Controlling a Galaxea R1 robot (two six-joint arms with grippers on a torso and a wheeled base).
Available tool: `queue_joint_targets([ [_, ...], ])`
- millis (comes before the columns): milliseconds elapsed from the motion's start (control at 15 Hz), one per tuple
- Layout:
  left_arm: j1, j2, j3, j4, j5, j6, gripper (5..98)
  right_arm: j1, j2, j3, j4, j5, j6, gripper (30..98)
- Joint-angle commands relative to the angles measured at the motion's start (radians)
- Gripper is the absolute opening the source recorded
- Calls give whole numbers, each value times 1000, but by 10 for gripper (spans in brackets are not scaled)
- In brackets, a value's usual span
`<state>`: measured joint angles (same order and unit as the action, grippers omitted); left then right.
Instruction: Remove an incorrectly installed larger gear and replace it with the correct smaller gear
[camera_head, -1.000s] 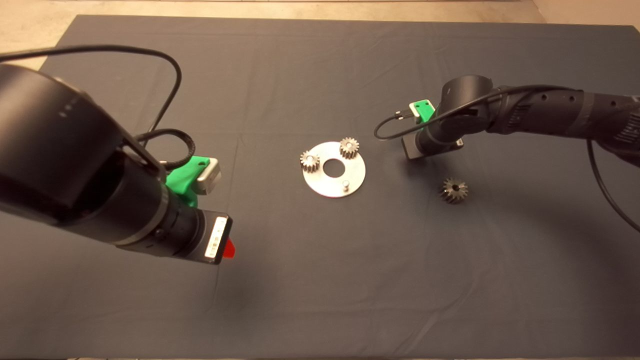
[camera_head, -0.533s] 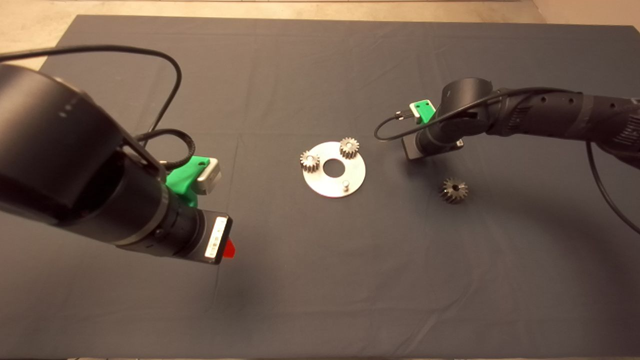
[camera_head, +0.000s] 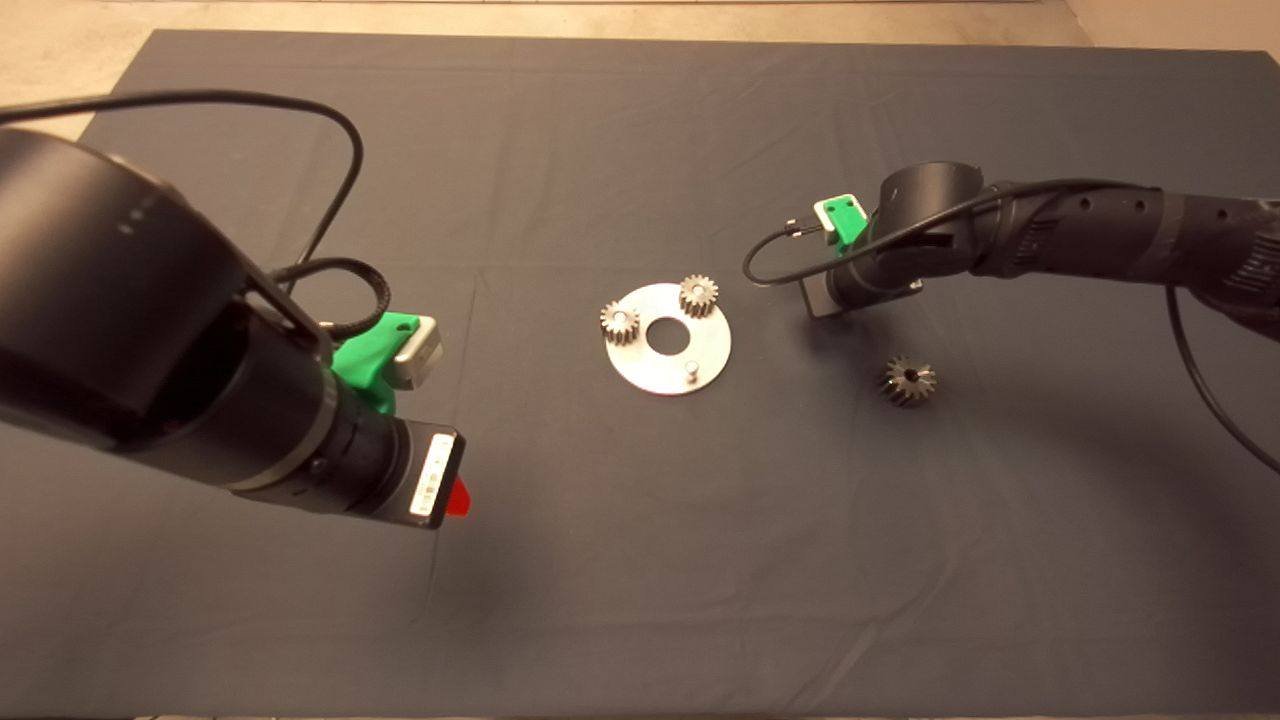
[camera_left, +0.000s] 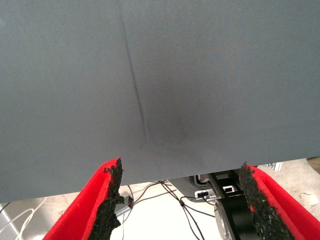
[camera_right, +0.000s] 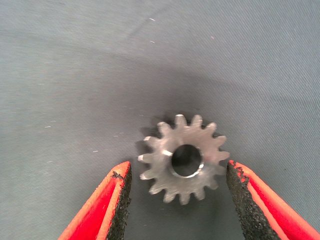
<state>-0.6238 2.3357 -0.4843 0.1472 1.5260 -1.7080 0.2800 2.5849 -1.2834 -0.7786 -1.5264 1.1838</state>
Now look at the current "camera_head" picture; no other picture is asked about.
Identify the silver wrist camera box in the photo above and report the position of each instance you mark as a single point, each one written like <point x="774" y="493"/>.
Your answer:
<point x="420" y="355"/>
<point x="821" y="215"/>

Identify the small steel gear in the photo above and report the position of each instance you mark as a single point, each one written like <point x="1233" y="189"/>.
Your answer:
<point x="620" y="324"/>
<point x="699" y="297"/>

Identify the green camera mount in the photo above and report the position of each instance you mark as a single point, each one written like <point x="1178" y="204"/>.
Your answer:
<point x="850" y="228"/>
<point x="362" y="358"/>

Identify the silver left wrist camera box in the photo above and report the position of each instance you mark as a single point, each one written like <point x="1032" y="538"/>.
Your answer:
<point x="420" y="355"/>

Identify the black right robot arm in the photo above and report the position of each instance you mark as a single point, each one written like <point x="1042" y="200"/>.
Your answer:
<point x="1080" y="235"/>

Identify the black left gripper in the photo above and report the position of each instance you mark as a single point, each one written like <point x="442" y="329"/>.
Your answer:
<point x="385" y="465"/>

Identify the round metal plate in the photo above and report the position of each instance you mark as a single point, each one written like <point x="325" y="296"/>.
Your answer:
<point x="650" y="370"/>

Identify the green left camera mount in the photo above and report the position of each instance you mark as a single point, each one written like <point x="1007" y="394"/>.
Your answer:
<point x="362" y="358"/>

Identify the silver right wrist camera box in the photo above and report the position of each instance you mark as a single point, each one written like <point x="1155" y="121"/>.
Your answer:
<point x="821" y="215"/>

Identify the larger steel gear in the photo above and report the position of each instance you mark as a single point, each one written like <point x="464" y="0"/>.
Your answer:
<point x="908" y="381"/>

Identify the dark grey table cloth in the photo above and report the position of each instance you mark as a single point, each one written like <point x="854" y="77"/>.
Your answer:
<point x="640" y="560"/>

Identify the green right camera mount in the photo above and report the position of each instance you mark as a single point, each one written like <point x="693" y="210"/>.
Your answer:
<point x="850" y="228"/>

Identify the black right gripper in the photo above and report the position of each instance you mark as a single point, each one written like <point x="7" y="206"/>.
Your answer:
<point x="822" y="298"/>

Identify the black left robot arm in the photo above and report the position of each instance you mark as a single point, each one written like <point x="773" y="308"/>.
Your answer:
<point x="130" y="310"/>

